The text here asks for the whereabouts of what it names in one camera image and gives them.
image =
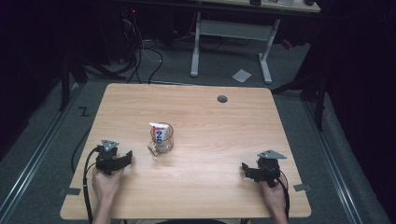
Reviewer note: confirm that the person's left hand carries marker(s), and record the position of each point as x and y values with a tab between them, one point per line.
106	186

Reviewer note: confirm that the black metal stand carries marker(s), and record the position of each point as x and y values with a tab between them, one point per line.
65	84
319	102

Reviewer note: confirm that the white toothpaste tube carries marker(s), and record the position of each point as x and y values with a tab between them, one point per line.
159	132

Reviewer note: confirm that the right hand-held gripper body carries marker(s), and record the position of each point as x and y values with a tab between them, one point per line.
268	169

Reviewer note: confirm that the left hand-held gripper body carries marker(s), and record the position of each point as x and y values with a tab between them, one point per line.
107	160

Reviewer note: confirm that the metal floor rail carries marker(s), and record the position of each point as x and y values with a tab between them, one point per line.
34	157
334	161

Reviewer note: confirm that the grey table grommet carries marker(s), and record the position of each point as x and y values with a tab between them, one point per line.
222	99

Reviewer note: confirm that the person's right hand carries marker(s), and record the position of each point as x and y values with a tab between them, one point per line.
275	199

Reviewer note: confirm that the clear glass mug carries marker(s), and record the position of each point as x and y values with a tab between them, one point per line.
162	146

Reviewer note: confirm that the white-legged wooden desk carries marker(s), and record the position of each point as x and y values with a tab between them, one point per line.
233	30

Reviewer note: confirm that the grey paper sheet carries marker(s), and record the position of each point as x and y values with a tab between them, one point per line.
241	76

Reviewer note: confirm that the small red object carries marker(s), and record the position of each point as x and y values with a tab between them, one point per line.
287	44

